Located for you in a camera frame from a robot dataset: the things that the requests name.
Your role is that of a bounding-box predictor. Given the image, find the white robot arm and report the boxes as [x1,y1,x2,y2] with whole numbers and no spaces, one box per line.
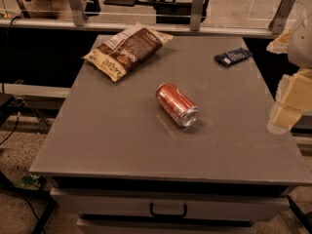
[266,10,312,135]

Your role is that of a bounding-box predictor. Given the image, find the metal rail with brackets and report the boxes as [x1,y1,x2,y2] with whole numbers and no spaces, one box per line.
[1,0,300,38]

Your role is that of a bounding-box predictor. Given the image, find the brown and cream chip bag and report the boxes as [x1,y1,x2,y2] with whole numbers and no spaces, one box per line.
[84,24,174,82]

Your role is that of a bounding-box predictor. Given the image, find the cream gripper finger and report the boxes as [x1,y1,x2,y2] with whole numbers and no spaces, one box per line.
[266,29,291,55]
[267,68,312,135]

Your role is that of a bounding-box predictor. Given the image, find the black chair base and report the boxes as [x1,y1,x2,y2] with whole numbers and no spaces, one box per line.
[103,0,210,24]

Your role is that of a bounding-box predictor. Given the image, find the black drawer handle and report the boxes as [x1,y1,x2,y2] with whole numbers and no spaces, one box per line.
[149,203,188,218]

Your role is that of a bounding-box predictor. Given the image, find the red coke can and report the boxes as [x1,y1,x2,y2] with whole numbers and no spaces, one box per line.
[155,83,199,128]

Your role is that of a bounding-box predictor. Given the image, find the green packet on floor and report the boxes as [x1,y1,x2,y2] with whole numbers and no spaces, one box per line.
[13,174,41,191]

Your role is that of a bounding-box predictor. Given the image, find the dark blue snack bar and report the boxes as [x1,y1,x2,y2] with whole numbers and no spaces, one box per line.
[214,48,253,67]

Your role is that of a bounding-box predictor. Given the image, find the black cable on floor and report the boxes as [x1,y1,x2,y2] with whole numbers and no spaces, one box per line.
[0,15,50,234]

